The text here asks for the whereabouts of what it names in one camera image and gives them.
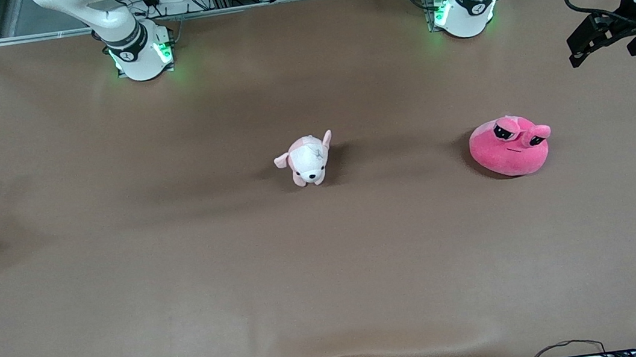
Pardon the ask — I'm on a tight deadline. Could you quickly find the small pink white plush dog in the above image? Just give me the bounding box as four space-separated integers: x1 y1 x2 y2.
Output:
270 129 338 191

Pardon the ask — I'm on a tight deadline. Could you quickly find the round pink plush toy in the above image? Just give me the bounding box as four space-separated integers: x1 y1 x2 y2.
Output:
466 110 557 182

